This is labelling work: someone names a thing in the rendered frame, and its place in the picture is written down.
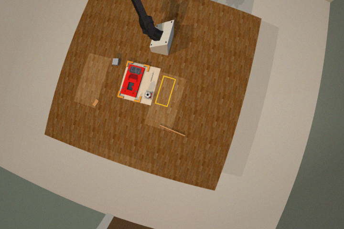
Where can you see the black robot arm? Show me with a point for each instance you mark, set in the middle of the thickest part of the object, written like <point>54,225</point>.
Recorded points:
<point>146,22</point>

